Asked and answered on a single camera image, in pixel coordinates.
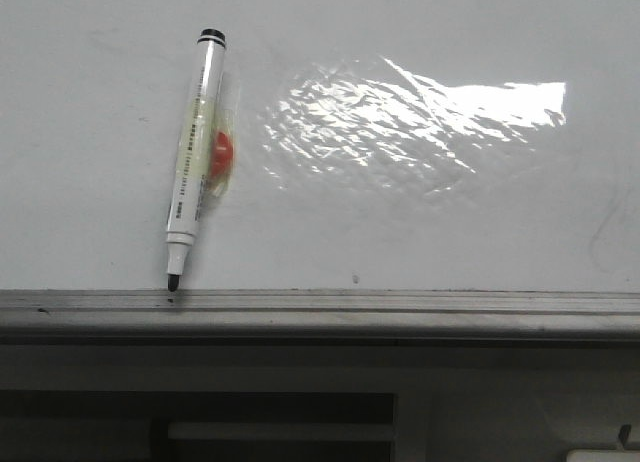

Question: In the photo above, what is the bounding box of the white box bottom right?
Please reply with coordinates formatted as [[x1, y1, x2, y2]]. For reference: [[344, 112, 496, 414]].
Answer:
[[566, 449, 640, 462]]

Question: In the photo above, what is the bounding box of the white whiteboard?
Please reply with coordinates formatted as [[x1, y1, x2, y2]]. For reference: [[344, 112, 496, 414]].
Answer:
[[1, 0, 639, 292]]

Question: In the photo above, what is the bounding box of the white whiteboard marker pen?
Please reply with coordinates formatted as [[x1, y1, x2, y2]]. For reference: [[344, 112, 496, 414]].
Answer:
[[166, 28, 226, 292]]

